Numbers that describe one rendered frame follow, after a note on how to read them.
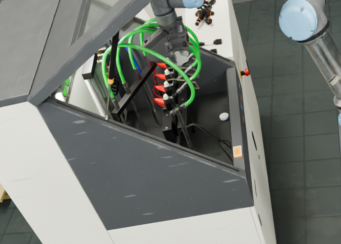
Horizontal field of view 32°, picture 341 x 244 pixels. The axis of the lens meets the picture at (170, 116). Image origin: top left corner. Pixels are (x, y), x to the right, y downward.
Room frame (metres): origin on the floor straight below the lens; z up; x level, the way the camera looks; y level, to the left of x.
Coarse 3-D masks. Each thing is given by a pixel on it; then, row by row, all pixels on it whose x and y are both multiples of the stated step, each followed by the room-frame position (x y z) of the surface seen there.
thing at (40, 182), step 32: (32, 0) 2.23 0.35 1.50; (0, 32) 2.06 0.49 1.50; (32, 32) 1.97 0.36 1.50; (0, 64) 1.83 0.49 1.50; (32, 64) 1.75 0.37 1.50; (0, 96) 1.63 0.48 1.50; (0, 128) 1.63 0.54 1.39; (32, 128) 1.60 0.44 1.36; (0, 160) 1.64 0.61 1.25; (32, 160) 1.62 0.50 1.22; (64, 160) 1.59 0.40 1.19; (32, 192) 1.63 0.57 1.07; (64, 192) 1.60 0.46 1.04; (32, 224) 1.65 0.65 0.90; (64, 224) 1.62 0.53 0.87; (96, 224) 1.59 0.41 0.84
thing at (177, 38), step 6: (180, 18) 1.82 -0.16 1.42; (174, 24) 1.79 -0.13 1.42; (180, 24) 1.80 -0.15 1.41; (168, 30) 1.81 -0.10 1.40; (174, 30) 1.81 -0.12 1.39; (180, 30) 1.80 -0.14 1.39; (186, 30) 1.81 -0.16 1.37; (168, 36) 1.81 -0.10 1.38; (174, 36) 1.81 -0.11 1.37; (180, 36) 1.80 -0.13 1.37; (186, 36) 1.81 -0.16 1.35; (168, 42) 1.80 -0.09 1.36; (174, 42) 1.79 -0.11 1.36; (180, 42) 1.78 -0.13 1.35; (186, 42) 1.78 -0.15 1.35; (174, 48) 1.80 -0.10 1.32; (180, 48) 1.80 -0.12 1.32; (186, 48) 1.78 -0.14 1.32
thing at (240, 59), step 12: (144, 12) 2.19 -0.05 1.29; (180, 12) 2.54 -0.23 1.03; (240, 36) 2.74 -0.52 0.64; (240, 48) 2.54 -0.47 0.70; (240, 60) 2.38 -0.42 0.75; (252, 84) 2.74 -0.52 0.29; (252, 96) 2.52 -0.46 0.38; (252, 108) 2.34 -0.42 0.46; (252, 120) 2.18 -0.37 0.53; (264, 156) 2.34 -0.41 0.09; (264, 168) 2.15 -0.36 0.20
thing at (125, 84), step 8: (128, 32) 1.94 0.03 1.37; (136, 32) 1.92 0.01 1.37; (152, 32) 1.91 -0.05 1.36; (120, 40) 1.94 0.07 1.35; (192, 48) 1.88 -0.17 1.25; (200, 64) 1.87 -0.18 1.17; (120, 72) 1.95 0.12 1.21; (192, 80) 1.88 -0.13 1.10; (128, 88) 1.96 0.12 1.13; (184, 88) 1.89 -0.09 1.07
